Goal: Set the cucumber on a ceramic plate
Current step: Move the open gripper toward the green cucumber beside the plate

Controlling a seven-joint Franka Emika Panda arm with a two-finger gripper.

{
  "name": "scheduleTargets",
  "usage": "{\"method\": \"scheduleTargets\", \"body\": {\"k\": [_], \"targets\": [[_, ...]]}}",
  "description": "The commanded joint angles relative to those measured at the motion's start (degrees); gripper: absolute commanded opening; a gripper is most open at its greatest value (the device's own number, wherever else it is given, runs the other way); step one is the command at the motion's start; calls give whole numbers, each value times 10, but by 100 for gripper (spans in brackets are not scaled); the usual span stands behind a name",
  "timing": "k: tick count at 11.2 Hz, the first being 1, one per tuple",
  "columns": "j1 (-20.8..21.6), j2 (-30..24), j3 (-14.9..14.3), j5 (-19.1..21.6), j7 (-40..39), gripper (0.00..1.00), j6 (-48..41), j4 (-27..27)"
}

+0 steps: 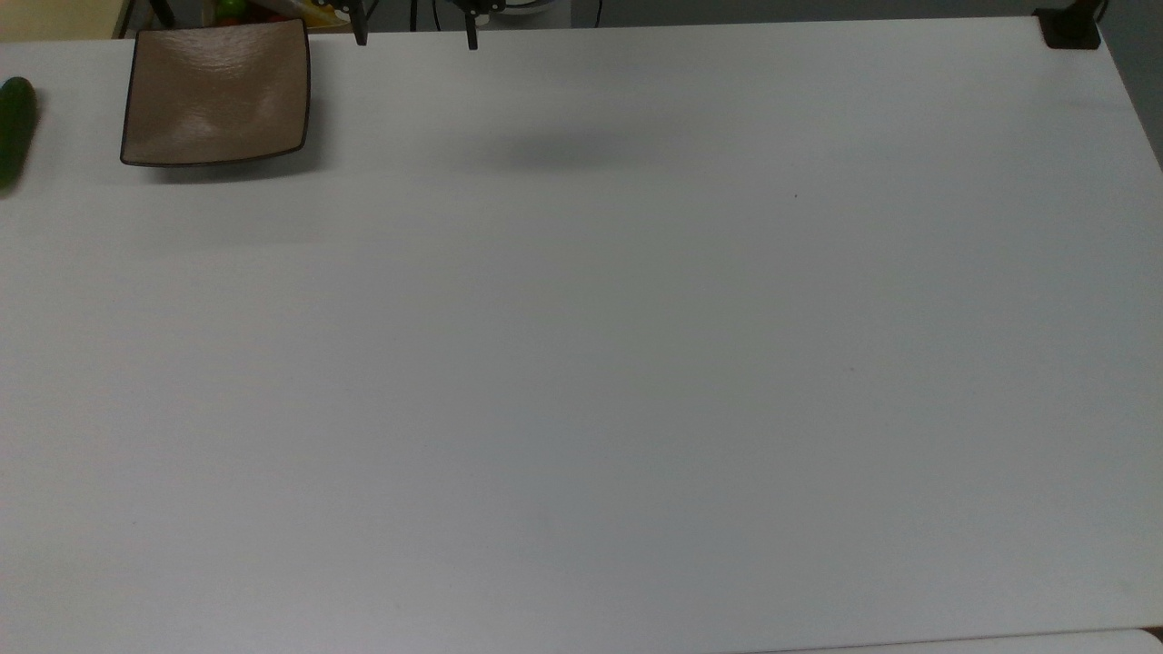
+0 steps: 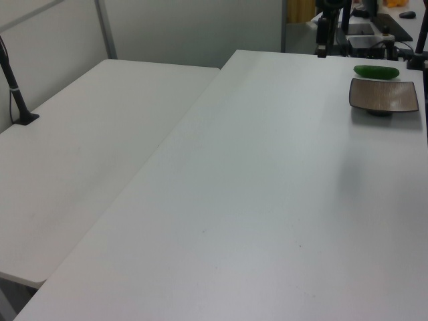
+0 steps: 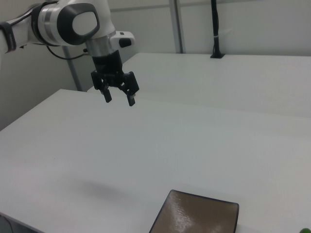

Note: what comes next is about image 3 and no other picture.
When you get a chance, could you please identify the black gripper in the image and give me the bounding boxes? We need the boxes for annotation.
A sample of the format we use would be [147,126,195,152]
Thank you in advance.
[90,49,140,108]

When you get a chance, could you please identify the brown square ceramic plate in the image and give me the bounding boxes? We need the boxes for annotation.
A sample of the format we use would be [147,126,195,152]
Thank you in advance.
[148,189,240,233]

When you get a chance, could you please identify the black pole with base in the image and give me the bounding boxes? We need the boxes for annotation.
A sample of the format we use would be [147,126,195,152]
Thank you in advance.
[209,0,225,59]

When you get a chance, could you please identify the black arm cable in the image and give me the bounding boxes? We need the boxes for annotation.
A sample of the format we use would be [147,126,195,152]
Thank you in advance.
[46,44,93,60]

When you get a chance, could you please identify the thin black floor cable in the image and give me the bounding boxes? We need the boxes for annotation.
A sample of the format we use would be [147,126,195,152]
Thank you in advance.
[0,214,13,233]

